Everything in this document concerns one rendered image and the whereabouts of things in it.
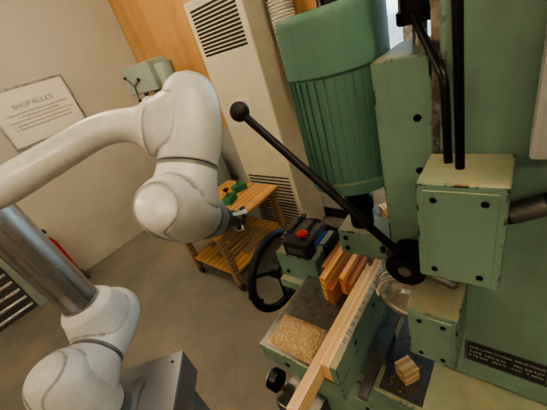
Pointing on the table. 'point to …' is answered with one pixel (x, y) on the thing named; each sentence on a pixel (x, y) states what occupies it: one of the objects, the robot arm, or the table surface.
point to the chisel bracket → (362, 237)
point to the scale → (361, 310)
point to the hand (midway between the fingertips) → (237, 224)
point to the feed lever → (409, 276)
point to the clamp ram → (330, 243)
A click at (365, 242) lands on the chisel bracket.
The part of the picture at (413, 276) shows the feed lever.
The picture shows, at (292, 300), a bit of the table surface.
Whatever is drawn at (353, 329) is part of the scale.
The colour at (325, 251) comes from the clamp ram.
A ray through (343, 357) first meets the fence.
